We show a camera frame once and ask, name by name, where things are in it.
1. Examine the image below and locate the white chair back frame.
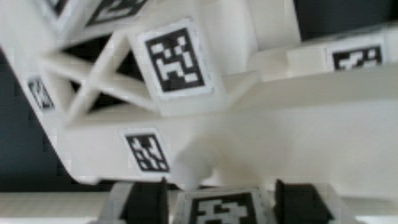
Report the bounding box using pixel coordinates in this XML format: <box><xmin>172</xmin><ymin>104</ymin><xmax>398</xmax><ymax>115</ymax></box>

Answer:
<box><xmin>0</xmin><ymin>0</ymin><xmax>300</xmax><ymax>184</ymax></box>

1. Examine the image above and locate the white front rail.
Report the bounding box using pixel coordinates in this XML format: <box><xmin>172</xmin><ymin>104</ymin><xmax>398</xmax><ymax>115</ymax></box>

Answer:
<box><xmin>0</xmin><ymin>191</ymin><xmax>398</xmax><ymax>224</ymax></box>

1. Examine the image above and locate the white chair seat part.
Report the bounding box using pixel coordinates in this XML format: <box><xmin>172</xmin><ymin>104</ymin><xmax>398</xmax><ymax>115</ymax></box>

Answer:
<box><xmin>170</xmin><ymin>65</ymin><xmax>398</xmax><ymax>200</ymax></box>

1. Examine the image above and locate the white chair leg tagged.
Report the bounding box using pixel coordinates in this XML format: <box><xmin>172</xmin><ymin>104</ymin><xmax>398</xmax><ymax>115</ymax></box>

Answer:
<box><xmin>172</xmin><ymin>187</ymin><xmax>275</xmax><ymax>224</ymax></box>

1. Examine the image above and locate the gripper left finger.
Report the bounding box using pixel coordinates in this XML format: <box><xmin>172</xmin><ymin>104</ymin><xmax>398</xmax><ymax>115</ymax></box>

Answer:
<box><xmin>86</xmin><ymin>179</ymin><xmax>168</xmax><ymax>224</ymax></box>

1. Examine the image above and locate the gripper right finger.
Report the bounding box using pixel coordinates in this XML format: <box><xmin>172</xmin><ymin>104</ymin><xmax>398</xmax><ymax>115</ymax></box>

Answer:
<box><xmin>273</xmin><ymin>180</ymin><xmax>356</xmax><ymax>224</ymax></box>

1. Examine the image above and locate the white chair leg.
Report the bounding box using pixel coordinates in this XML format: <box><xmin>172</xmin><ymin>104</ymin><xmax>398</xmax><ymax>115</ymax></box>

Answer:
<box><xmin>285</xmin><ymin>31</ymin><xmax>398</xmax><ymax>77</ymax></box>

